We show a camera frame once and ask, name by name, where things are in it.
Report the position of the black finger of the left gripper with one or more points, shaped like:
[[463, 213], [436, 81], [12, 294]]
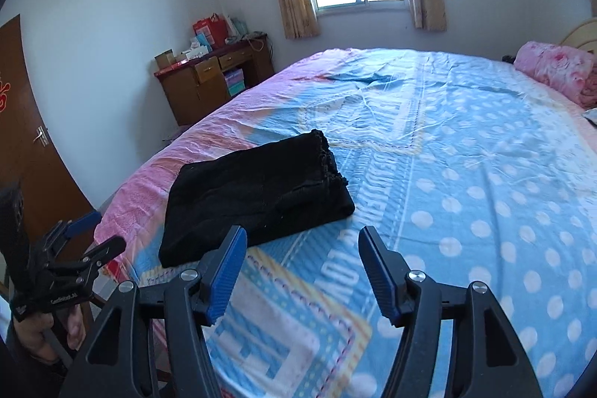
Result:
[[103, 253], [64, 231]]

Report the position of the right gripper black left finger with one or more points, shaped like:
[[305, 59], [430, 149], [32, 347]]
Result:
[[148, 341]]

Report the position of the black pants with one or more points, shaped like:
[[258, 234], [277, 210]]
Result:
[[272, 191]]

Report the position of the left hand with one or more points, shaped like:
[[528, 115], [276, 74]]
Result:
[[30, 332]]

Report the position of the brown wooden door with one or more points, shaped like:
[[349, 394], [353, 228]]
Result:
[[50, 193]]

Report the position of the pink and blue bed sheet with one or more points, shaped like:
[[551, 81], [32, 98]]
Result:
[[467, 167]]

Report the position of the brown wooden desk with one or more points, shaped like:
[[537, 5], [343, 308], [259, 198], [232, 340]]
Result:
[[197, 87]]

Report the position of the cardboard box on desk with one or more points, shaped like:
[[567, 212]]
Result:
[[165, 60]]

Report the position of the stacked books in desk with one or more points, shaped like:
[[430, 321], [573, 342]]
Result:
[[235, 81]]

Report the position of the red gift bag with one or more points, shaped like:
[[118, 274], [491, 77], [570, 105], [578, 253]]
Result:
[[214, 29]]

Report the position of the black and white pillow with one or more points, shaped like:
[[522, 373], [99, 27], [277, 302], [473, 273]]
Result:
[[591, 116]]

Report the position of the pink floral folded blanket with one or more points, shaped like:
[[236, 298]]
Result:
[[566, 69]]

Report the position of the cream wooden headboard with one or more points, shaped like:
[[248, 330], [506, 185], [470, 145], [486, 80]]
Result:
[[583, 37]]

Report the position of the silver door handle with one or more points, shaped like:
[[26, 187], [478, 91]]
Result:
[[41, 136]]

